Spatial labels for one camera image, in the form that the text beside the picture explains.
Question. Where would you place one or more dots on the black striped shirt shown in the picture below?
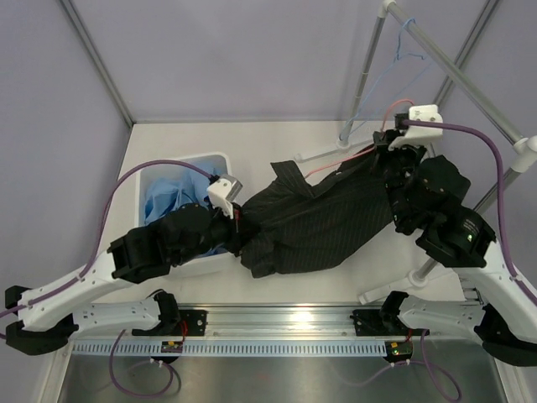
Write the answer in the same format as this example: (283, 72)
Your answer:
(304, 228)

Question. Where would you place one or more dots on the white clothes rack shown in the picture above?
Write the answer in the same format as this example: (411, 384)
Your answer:
(524, 147)

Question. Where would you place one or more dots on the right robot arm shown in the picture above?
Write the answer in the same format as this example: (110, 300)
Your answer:
(426, 195)

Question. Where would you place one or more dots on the blue shirt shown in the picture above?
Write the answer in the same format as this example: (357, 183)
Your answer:
(167, 188)

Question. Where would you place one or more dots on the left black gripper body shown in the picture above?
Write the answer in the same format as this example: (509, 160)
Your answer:
(232, 238)

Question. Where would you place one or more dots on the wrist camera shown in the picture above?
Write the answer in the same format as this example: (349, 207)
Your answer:
(417, 127)
(222, 192)

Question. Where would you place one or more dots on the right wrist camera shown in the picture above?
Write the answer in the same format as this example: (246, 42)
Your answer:
(417, 127)

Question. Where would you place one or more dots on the blue wire hanger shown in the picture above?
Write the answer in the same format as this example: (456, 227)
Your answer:
(365, 112)

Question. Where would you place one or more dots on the white slotted cable duct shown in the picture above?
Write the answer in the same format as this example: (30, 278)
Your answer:
(231, 348)

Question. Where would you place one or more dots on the aluminium mounting rail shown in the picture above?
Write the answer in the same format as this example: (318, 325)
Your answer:
(277, 323)

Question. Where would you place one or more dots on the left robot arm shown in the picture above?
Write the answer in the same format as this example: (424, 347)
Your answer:
(51, 316)

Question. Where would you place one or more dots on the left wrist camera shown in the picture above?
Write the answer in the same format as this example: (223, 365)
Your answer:
(222, 192)

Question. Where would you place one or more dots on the pink wire hanger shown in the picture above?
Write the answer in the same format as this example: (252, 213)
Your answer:
(367, 146)

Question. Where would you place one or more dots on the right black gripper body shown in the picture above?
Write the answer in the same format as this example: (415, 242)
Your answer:
(396, 165)

